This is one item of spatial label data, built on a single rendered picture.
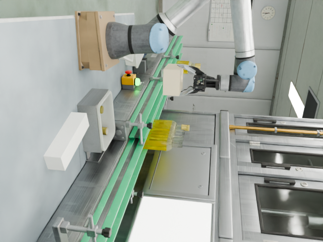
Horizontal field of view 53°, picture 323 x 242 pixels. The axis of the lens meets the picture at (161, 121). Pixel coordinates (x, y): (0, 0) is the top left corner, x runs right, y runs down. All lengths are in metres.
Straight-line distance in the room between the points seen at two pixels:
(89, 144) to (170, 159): 0.52
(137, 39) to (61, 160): 0.55
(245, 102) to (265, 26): 1.80
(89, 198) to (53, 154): 0.25
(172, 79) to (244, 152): 0.69
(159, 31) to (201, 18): 6.10
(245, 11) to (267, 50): 6.33
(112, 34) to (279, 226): 1.05
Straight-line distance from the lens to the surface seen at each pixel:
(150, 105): 1.70
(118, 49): 1.32
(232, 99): 7.96
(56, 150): 1.11
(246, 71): 1.31
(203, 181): 1.60
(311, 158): 1.99
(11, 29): 0.94
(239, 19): 1.29
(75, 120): 1.21
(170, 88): 1.47
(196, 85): 1.46
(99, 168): 1.39
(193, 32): 7.45
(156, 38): 1.28
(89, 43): 1.28
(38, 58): 1.05
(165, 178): 1.61
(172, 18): 1.42
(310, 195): 1.72
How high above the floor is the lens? 1.27
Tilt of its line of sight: 9 degrees down
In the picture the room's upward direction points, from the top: 94 degrees clockwise
